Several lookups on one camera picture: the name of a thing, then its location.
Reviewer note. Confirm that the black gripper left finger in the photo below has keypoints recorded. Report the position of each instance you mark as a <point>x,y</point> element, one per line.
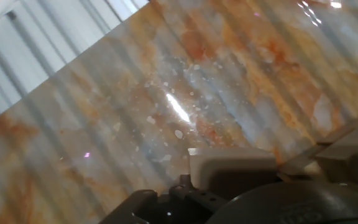
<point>166,207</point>

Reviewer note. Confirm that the orange marble pattern mat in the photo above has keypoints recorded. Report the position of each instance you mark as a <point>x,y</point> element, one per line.
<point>197,77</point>

